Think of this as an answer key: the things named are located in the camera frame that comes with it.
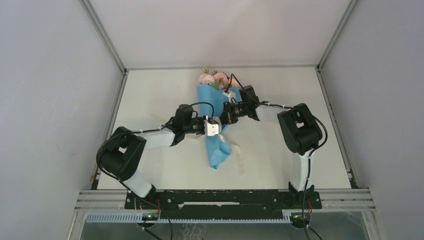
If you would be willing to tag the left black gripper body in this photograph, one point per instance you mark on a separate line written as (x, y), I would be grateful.
(195, 126)

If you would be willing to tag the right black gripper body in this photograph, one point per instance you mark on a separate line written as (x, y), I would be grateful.
(233, 111)

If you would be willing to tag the white cable duct strip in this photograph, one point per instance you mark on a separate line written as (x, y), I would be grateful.
(127, 217)

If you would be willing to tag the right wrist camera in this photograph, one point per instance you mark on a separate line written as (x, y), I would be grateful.
(245, 95)

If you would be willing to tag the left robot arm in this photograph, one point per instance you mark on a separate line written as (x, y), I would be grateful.
(120, 155)

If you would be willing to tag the blue wrapping paper sheet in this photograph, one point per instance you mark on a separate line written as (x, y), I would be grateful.
(212, 102)

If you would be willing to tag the pink fake flower stem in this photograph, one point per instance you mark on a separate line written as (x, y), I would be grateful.
(221, 81)
(234, 83)
(205, 78)

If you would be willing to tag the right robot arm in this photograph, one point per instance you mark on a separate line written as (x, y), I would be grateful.
(300, 130)

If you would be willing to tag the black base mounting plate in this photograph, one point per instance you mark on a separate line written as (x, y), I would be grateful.
(237, 204)

